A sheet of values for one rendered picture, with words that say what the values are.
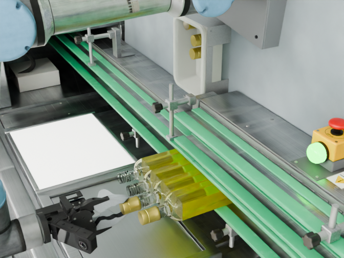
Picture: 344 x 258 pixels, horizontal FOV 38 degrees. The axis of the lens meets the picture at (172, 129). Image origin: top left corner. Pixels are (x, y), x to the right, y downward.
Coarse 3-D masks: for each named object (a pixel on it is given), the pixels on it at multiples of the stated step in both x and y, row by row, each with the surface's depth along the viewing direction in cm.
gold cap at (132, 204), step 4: (136, 196) 122; (128, 200) 120; (132, 200) 120; (136, 200) 120; (120, 204) 120; (124, 204) 119; (128, 204) 119; (132, 204) 120; (136, 204) 120; (140, 204) 120; (120, 208) 121; (124, 208) 119; (128, 208) 119; (132, 208) 120; (136, 208) 120; (140, 208) 121; (124, 212) 119; (128, 212) 120
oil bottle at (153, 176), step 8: (184, 160) 134; (160, 168) 131; (168, 168) 131; (176, 168) 131; (184, 168) 131; (192, 168) 131; (144, 176) 129; (152, 176) 128; (160, 176) 128; (168, 176) 128; (152, 184) 127
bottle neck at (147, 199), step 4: (152, 192) 123; (140, 196) 122; (144, 196) 122; (148, 196) 122; (152, 196) 122; (156, 196) 123; (140, 200) 121; (144, 200) 121; (148, 200) 122; (152, 200) 122; (156, 200) 123; (144, 204) 121; (148, 204) 122
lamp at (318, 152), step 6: (312, 144) 105; (318, 144) 104; (324, 144) 104; (312, 150) 104; (318, 150) 104; (324, 150) 104; (312, 156) 105; (318, 156) 104; (324, 156) 104; (318, 162) 105
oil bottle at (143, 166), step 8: (168, 152) 137; (176, 152) 137; (144, 160) 134; (152, 160) 134; (160, 160) 134; (168, 160) 134; (176, 160) 134; (136, 168) 132; (144, 168) 131; (152, 168) 131
